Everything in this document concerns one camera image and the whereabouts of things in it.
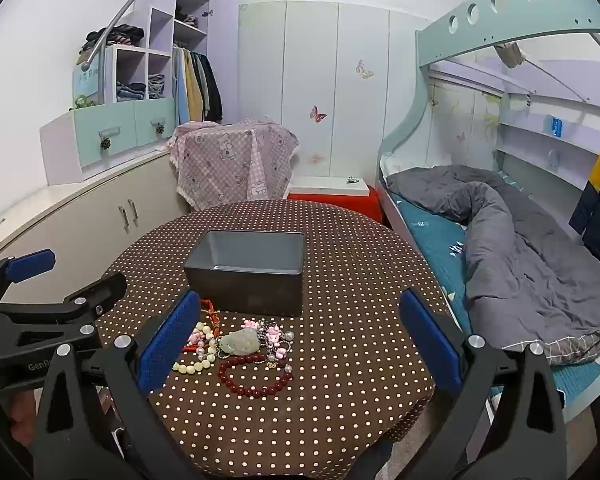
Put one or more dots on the folded blue jeans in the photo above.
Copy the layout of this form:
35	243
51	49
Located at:
130	92

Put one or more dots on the black hanging coat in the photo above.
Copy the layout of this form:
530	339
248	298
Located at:
212	85

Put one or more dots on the pink checkered cloth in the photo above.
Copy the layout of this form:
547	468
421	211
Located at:
230	160

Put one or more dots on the person's left hand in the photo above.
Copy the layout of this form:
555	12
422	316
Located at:
22	417

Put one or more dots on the teal bed sheet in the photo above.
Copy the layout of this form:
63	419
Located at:
435	245

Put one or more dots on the mint notice board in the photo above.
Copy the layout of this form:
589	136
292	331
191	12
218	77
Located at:
86	77

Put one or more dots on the grey hanging cloth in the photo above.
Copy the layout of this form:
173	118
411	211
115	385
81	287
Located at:
510	55

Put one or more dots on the yellow hanging garment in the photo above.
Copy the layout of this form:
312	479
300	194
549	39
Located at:
194	85

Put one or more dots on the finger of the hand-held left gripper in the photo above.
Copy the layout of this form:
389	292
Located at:
30	263
107	290

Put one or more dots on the grey rectangular box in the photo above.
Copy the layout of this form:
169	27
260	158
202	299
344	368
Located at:
245	287

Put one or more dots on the pile of dark clothes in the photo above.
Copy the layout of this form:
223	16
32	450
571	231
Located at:
115	35

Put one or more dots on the small blue box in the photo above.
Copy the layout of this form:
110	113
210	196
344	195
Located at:
557	126

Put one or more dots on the lilac and mint shelf unit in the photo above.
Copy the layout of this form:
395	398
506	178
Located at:
120	125

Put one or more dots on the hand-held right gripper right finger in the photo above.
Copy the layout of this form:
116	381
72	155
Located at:
430	342

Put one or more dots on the mint bunk bed frame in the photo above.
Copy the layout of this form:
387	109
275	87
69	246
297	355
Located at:
480	15

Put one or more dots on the beige low cabinet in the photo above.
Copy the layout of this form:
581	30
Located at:
80	220

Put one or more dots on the red storage stool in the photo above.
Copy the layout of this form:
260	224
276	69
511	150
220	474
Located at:
340	205

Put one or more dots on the lilac wall shelf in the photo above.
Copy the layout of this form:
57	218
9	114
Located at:
540	140

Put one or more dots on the beige butterfly sticker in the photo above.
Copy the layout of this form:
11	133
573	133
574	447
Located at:
365	70

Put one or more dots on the curved metal handrail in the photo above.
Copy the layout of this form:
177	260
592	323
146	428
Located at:
130	2

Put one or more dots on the light blue hanging shirt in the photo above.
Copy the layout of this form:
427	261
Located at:
181	85

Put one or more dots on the grey duvet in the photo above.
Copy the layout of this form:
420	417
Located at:
520	260

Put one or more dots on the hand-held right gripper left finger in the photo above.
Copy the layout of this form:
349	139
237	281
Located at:
169	342

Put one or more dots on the pink butterfly sticker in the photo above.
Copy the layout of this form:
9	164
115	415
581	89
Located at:
318	114

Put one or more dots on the white board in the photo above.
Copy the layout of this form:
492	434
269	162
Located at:
325	185

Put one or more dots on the white wardrobe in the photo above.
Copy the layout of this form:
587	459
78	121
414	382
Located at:
300	70

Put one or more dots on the small dark clothes pile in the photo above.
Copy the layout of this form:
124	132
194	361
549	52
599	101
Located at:
187	17

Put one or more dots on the folded grey clothes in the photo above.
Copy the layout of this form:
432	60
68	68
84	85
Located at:
156	86

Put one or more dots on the white cotton pad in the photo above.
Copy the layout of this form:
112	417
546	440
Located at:
237	342

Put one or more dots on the small green plant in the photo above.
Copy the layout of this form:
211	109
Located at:
82	102

